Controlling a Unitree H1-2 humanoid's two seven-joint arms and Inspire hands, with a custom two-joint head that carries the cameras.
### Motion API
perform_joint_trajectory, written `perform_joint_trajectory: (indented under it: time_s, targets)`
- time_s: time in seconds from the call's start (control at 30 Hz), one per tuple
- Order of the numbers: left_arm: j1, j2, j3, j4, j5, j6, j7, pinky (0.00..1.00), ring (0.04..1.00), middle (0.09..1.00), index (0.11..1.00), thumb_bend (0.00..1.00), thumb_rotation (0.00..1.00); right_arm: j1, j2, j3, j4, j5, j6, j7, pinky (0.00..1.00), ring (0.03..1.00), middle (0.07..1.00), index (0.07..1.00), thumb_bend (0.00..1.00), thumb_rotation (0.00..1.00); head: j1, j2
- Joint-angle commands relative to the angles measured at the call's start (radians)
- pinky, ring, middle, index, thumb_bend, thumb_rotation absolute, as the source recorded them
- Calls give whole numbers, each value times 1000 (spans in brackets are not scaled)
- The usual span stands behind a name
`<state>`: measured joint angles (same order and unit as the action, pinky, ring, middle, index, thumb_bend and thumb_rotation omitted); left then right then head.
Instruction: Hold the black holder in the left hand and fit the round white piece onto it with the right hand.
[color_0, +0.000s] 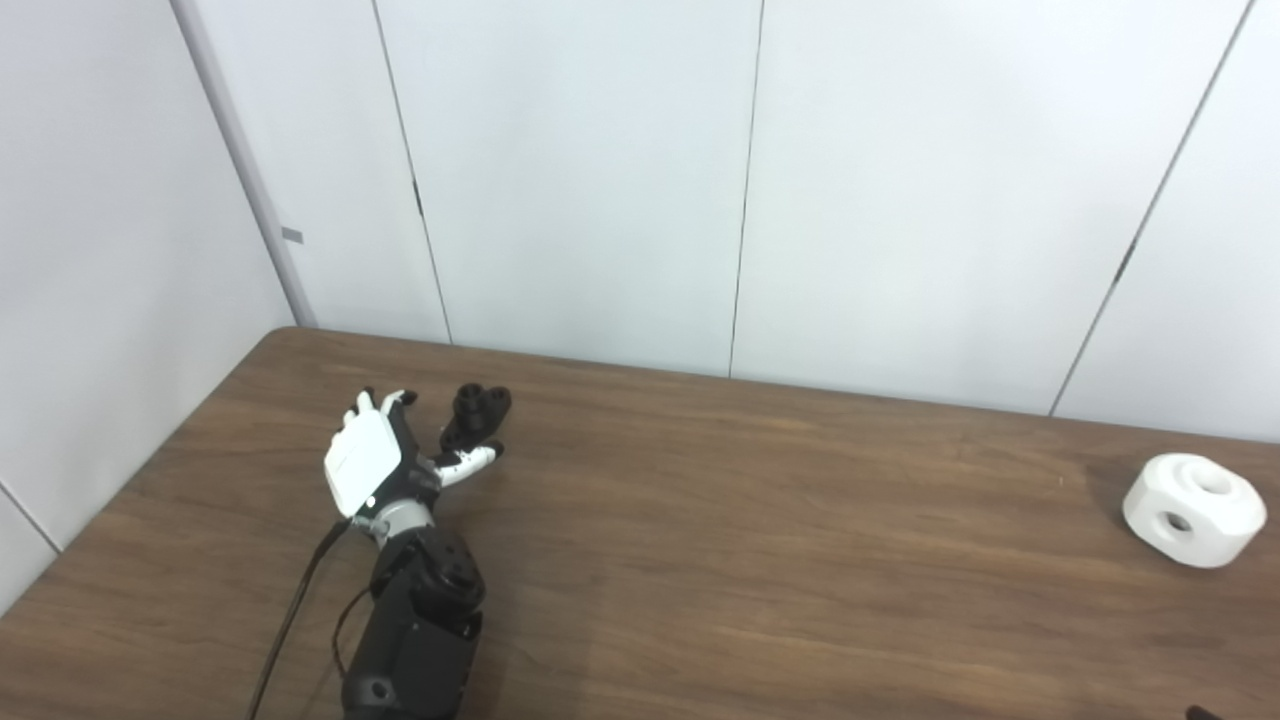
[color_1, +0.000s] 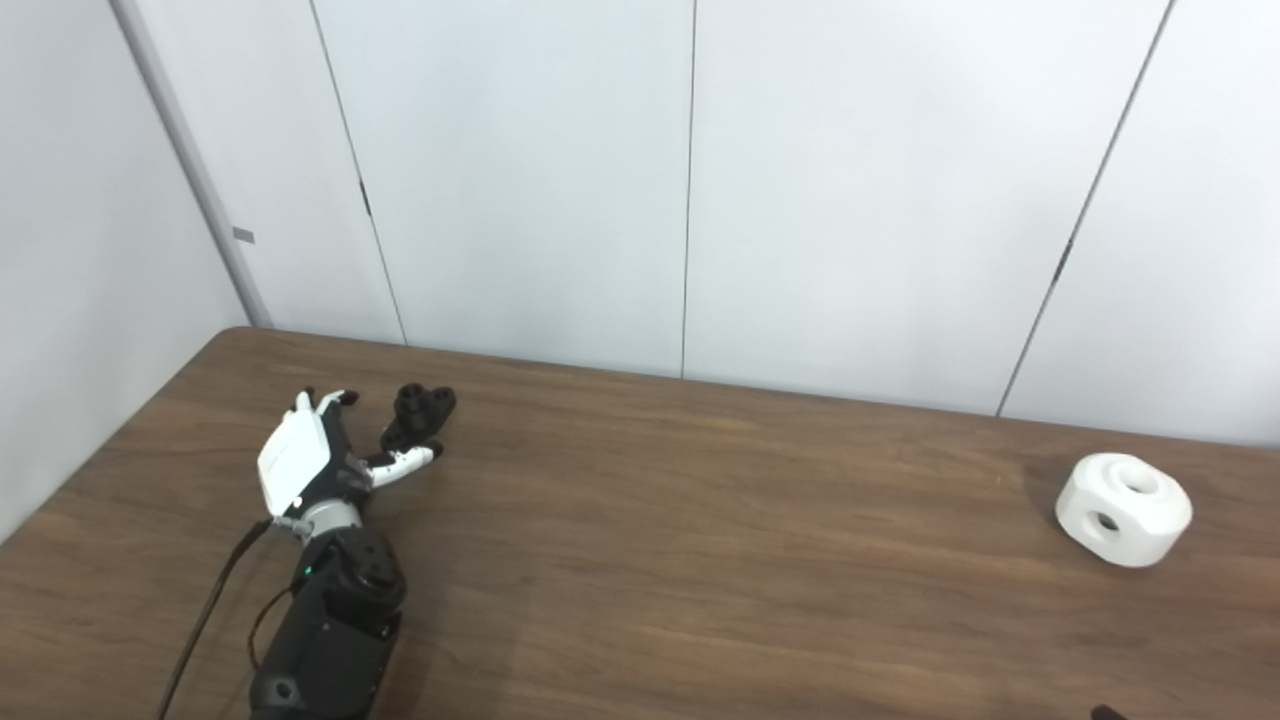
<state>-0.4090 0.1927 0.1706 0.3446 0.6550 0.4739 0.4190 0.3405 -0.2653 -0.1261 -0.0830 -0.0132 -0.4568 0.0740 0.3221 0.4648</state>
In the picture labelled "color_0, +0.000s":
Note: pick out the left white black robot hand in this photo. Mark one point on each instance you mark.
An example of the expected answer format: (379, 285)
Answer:
(365, 460)

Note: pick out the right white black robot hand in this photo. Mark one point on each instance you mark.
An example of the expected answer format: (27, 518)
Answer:
(1205, 714)

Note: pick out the black plastic holder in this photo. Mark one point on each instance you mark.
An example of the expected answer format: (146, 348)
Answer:
(476, 415)

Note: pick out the round white plastic piece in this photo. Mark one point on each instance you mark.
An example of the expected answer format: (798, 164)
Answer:
(1195, 515)

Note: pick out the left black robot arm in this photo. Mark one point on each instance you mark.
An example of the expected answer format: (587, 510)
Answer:
(415, 630)

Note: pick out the grey wall corner strip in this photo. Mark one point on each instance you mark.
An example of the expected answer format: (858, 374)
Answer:
(245, 170)

